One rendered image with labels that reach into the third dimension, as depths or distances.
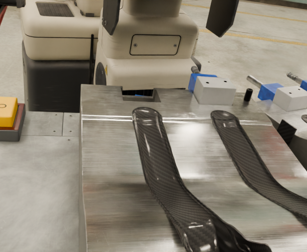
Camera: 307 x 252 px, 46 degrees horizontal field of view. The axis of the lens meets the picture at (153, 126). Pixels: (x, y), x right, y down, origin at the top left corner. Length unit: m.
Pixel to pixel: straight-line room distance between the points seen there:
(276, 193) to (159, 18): 0.57
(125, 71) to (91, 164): 0.46
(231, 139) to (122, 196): 0.19
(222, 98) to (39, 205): 0.28
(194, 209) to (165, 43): 0.60
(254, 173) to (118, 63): 0.49
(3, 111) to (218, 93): 0.31
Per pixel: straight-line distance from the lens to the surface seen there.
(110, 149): 0.41
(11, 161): 0.53
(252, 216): 0.31
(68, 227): 0.44
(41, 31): 1.07
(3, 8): 0.53
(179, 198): 0.35
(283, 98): 0.66
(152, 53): 0.88
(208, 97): 0.53
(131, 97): 0.54
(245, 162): 0.45
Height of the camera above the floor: 1.13
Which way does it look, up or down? 32 degrees down
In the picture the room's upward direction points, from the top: 10 degrees clockwise
